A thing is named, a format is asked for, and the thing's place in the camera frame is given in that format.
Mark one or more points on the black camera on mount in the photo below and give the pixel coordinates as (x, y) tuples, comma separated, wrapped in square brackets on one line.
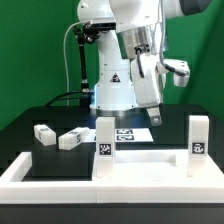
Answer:
[(96, 28)]

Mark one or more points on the white desk tabletop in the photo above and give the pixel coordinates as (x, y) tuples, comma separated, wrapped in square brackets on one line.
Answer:
[(145, 166)]

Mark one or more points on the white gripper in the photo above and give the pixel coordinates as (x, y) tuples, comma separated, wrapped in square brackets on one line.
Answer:
[(148, 82)]

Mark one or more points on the marker tag sheet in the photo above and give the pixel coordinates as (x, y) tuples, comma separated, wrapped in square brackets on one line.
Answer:
[(133, 135)]

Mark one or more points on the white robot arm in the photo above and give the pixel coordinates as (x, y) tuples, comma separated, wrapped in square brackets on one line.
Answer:
[(131, 38)]

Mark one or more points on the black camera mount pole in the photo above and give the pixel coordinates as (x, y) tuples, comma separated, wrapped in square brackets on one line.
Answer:
[(87, 93)]

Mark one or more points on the white U-shaped fence frame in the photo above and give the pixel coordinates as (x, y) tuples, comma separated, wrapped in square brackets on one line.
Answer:
[(15, 190)]

